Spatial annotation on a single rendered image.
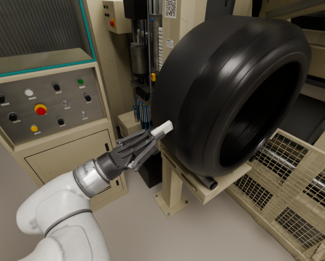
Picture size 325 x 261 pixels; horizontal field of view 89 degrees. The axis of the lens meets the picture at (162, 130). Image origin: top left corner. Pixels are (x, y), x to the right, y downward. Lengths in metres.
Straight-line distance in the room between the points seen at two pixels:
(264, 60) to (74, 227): 0.56
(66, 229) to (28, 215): 0.11
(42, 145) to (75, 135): 0.18
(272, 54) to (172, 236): 1.44
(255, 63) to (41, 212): 0.59
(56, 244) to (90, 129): 0.83
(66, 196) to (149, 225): 1.25
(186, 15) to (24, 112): 0.89
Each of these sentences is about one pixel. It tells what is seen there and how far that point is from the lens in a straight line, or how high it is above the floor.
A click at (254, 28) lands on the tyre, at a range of 0.54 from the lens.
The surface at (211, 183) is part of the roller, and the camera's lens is 0.77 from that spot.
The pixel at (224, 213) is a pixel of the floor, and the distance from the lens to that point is 1.78.
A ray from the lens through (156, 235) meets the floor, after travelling 1.62.
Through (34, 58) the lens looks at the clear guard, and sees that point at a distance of 0.99.
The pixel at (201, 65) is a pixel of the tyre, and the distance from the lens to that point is 0.48.
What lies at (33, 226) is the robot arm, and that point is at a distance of 0.51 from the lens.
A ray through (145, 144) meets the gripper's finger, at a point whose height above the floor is 1.21.
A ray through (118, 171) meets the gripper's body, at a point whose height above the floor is 1.18.
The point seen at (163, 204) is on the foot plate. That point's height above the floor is 0.01.
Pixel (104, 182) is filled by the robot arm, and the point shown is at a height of 1.17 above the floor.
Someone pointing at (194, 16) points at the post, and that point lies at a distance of 0.79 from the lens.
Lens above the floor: 1.54
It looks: 39 degrees down
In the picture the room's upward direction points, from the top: straight up
